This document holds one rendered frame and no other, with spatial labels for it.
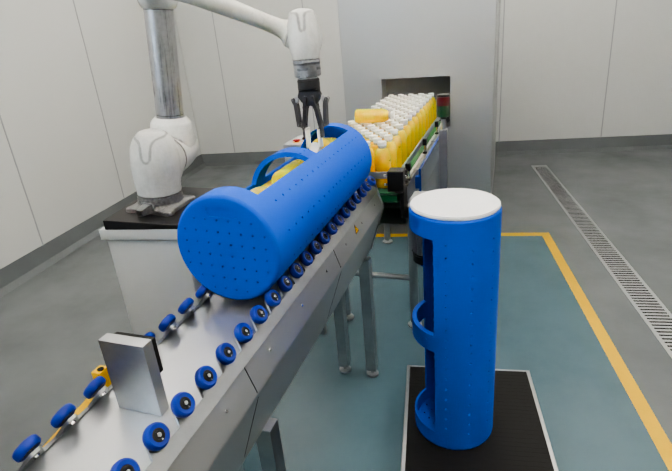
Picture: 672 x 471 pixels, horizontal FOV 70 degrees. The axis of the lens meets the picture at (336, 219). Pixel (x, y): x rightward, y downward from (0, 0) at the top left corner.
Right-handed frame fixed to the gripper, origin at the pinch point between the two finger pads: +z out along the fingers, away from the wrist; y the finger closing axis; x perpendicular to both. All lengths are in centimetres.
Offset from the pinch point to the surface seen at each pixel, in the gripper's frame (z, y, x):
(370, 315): 88, 8, 26
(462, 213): 19, 52, -19
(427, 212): 19.1, 41.6, -18.7
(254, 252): 14, 7, -63
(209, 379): 27, 10, -92
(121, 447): 30, 2, -108
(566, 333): 122, 98, 81
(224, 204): 2, 1, -63
